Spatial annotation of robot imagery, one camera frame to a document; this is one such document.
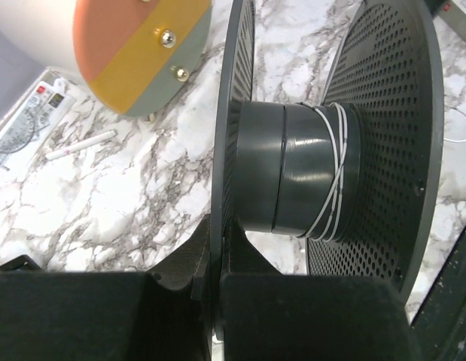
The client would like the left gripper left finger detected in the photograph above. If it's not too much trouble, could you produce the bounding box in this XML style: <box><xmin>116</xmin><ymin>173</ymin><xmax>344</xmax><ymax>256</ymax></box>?
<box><xmin>146</xmin><ymin>214</ymin><xmax>211</xmax><ymax>301</ymax></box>

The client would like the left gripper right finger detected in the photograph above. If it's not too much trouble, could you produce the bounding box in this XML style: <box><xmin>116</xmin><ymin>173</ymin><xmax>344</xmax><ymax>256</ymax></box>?
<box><xmin>221</xmin><ymin>221</ymin><xmax>281</xmax><ymax>275</ymax></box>

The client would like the black cable spool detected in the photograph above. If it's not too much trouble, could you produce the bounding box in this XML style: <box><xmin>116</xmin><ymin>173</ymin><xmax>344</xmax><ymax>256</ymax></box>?
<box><xmin>209</xmin><ymin>0</ymin><xmax>444</xmax><ymax>305</ymax></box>

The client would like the white cable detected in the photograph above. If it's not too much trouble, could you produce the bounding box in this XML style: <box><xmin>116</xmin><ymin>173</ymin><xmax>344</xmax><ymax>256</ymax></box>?
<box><xmin>300</xmin><ymin>103</ymin><xmax>466</xmax><ymax>241</ymax></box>

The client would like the white plastic stick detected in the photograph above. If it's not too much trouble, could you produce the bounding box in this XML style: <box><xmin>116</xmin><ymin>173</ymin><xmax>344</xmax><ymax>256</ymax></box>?
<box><xmin>45</xmin><ymin>130</ymin><xmax>117</xmax><ymax>161</ymax></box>

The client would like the cream cylindrical drawer cabinet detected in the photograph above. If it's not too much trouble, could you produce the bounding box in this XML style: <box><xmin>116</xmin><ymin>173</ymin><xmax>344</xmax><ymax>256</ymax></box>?
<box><xmin>0</xmin><ymin>0</ymin><xmax>212</xmax><ymax>117</ymax></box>

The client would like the white flat packet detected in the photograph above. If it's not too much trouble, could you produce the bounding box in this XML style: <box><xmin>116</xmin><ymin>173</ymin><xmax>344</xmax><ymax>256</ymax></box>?
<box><xmin>0</xmin><ymin>71</ymin><xmax>75</xmax><ymax>174</ymax></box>

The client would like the small white cardboard box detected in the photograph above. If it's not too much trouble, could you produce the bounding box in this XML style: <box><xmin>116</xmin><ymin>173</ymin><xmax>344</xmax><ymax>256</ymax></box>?
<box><xmin>436</xmin><ymin>0</ymin><xmax>466</xmax><ymax>38</ymax></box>

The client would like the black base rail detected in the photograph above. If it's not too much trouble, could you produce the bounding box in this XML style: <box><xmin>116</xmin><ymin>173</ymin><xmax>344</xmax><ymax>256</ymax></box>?
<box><xmin>411</xmin><ymin>226</ymin><xmax>466</xmax><ymax>360</ymax></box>

